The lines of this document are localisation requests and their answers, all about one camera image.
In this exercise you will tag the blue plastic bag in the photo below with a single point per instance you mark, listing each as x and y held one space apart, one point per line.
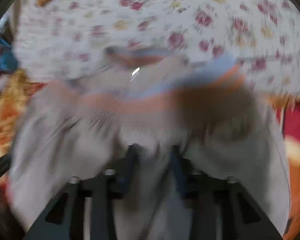
6 58

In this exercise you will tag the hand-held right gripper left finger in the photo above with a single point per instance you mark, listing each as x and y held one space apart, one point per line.
123 175

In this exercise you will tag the light grey jacket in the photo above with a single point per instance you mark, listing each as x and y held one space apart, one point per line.
145 125

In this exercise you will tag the orange red printed blanket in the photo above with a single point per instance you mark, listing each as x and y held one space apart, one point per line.
297 140

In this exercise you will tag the floral bed sheet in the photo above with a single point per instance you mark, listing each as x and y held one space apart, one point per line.
165 20

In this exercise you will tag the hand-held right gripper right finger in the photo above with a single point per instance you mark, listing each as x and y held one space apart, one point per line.
178 175

